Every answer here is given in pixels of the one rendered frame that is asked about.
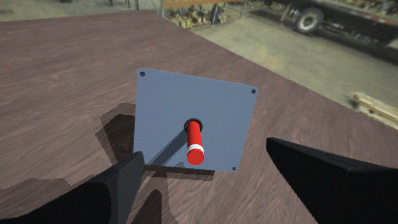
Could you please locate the blue-grey sloped panel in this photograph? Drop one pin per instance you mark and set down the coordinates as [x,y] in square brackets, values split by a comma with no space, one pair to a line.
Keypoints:
[167,101]

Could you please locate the red peg with white band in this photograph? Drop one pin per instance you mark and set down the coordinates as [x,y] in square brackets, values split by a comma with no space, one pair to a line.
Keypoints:
[195,153]

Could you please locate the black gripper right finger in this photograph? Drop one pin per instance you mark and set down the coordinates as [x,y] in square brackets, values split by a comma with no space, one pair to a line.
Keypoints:
[336,189]

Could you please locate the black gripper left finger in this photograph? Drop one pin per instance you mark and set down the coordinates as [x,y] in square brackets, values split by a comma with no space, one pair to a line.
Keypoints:
[105,199]

